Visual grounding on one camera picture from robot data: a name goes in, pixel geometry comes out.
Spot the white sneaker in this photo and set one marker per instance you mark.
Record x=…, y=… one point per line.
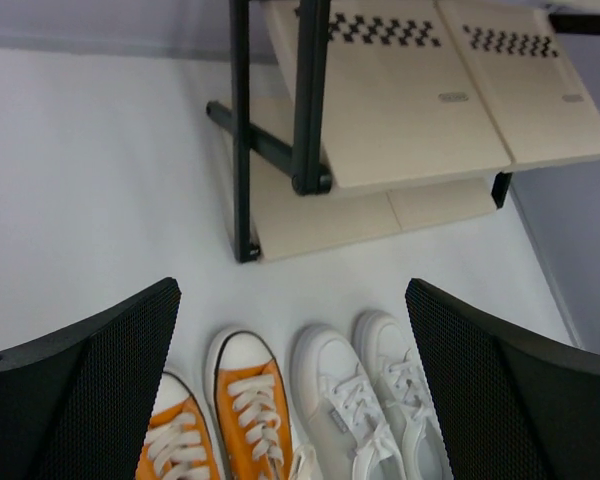
x=396, y=376
x=343, y=418

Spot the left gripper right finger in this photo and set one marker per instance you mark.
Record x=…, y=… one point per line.
x=511, y=404

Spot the left orange canvas sneaker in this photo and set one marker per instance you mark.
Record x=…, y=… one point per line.
x=177, y=443

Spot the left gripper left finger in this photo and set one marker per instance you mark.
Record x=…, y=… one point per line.
x=76, y=403

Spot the right orange canvas sneaker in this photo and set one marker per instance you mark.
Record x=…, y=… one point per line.
x=244, y=389

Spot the beige black shoe shelf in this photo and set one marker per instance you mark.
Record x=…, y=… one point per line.
x=397, y=116

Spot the orange canvas sneaker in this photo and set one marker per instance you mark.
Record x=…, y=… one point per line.
x=177, y=443
x=244, y=389

